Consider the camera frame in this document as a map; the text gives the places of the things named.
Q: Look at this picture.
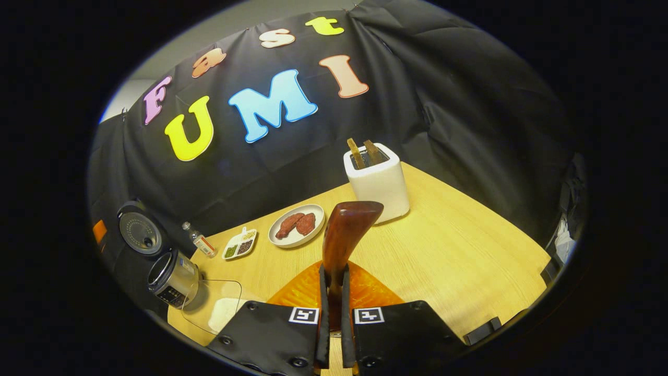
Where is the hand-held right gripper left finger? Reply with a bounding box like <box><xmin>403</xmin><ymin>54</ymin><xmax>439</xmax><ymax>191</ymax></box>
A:
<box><xmin>206</xmin><ymin>260</ymin><xmax>330</xmax><ymax>376</ymax></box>

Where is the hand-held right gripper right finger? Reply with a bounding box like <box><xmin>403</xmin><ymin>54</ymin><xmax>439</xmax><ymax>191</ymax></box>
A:
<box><xmin>342</xmin><ymin>260</ymin><xmax>468</xmax><ymax>376</ymax></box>

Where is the black silver rice cooker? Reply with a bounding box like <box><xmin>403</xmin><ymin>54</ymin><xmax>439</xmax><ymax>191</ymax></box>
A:
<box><xmin>116</xmin><ymin>199</ymin><xmax>200</xmax><ymax>310</ymax></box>

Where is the brown wooden spoon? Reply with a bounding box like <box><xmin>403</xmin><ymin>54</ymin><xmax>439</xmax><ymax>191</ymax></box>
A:
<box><xmin>322</xmin><ymin>201</ymin><xmax>384</xmax><ymax>332</ymax></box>

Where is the white rice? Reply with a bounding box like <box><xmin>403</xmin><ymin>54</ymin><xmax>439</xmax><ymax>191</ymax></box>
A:
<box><xmin>208</xmin><ymin>298</ymin><xmax>241</xmax><ymax>332</ymax></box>

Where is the small clear glass bottle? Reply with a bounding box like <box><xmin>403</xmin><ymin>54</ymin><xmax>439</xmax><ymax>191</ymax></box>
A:
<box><xmin>182</xmin><ymin>221</ymin><xmax>218</xmax><ymax>259</ymax></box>

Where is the round white plate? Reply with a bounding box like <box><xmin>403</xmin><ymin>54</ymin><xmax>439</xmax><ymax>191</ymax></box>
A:
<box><xmin>268</xmin><ymin>204</ymin><xmax>326</xmax><ymax>249</ymax></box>

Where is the white divided bean dish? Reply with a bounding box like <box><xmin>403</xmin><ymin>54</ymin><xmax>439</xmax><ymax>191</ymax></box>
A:
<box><xmin>222</xmin><ymin>227</ymin><xmax>258</xmax><ymax>261</ymax></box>

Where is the clear glass tray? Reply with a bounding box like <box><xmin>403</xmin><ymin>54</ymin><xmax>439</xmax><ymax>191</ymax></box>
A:
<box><xmin>180</xmin><ymin>279</ymin><xmax>243</xmax><ymax>336</ymax></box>

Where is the white toaster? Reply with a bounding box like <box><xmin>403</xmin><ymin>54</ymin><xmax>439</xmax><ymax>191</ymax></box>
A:
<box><xmin>343</xmin><ymin>143</ymin><xmax>410</xmax><ymax>224</ymax></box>

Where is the brown toast slice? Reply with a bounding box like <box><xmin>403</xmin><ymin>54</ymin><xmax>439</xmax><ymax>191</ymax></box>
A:
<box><xmin>363</xmin><ymin>139</ymin><xmax>385</xmax><ymax>166</ymax></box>
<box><xmin>347</xmin><ymin>138</ymin><xmax>366</xmax><ymax>170</ymax></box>

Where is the dark cloth bundle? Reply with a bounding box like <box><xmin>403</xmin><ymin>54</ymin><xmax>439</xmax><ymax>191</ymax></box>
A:
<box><xmin>553</xmin><ymin>154</ymin><xmax>588</xmax><ymax>262</ymax></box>

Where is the black table edge bracket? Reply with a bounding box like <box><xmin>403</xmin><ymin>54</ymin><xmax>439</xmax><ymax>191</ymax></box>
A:
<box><xmin>540</xmin><ymin>258</ymin><xmax>563</xmax><ymax>285</ymax></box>
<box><xmin>463</xmin><ymin>316</ymin><xmax>503</xmax><ymax>346</ymax></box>

